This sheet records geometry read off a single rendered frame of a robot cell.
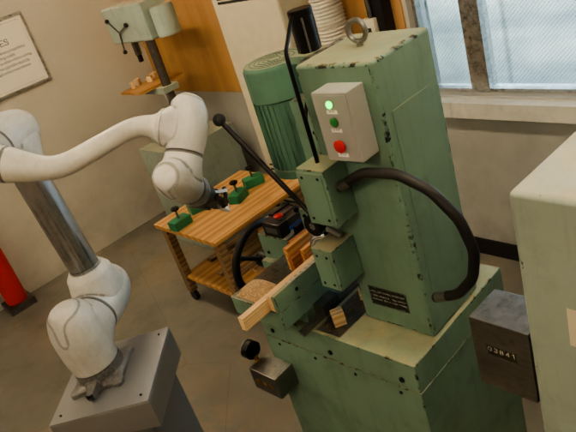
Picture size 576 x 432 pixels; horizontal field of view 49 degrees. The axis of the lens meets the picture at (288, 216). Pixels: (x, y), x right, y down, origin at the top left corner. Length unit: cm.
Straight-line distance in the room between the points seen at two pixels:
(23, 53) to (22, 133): 260
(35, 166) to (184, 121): 41
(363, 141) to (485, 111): 158
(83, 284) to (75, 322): 17
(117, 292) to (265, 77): 94
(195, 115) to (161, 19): 211
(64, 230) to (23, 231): 257
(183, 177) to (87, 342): 66
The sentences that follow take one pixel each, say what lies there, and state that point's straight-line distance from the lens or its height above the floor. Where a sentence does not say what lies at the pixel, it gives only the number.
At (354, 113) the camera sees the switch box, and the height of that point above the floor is 143.
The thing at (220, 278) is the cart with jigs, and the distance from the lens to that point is 344.
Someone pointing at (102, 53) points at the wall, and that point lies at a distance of 475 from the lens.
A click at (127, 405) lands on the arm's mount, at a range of 198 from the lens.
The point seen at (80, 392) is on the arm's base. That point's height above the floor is 71.
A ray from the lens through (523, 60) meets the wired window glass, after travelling 286.
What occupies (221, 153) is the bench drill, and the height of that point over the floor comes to 56.
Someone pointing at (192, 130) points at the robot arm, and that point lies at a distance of 166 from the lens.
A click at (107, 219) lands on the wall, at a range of 484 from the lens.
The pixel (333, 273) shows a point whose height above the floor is 102.
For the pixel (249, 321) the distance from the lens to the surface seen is 168.
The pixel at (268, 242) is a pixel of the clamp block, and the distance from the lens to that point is 198.
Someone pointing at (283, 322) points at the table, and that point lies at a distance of 172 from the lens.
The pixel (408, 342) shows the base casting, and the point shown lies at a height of 80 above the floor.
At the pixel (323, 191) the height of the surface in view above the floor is 125.
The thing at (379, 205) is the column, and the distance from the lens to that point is 147.
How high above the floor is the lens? 185
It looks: 26 degrees down
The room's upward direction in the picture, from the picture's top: 18 degrees counter-clockwise
